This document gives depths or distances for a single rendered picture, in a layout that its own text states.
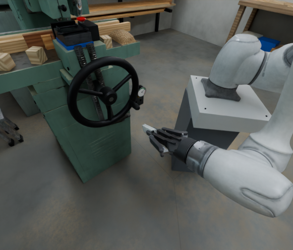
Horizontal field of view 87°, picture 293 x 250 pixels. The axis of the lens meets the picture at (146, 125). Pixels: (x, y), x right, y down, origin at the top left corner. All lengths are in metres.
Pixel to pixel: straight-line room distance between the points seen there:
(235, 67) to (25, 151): 1.64
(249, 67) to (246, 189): 0.59
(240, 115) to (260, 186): 0.51
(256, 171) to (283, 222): 1.18
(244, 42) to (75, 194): 1.32
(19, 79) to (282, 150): 0.80
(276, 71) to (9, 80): 0.97
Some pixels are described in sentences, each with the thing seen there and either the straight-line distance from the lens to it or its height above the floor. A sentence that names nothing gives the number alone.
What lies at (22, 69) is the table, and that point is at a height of 0.90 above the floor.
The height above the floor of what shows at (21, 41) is 0.93.
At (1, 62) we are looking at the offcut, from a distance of 0.68.
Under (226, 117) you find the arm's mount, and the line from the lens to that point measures 0.81.
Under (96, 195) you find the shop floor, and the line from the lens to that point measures 1.27.
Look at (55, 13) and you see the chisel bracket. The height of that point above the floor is 1.02.
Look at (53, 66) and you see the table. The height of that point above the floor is 0.88.
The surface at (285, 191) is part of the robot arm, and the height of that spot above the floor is 0.90.
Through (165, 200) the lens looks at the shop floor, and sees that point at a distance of 1.24.
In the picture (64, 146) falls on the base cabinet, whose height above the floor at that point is 0.47.
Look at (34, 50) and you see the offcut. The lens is 0.68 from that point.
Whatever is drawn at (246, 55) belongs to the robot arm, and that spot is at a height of 0.92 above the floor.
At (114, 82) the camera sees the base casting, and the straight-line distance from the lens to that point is 0.83.
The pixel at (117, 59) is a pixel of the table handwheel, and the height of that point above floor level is 0.94.
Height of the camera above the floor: 1.17
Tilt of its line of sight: 47 degrees down
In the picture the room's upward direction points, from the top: 4 degrees clockwise
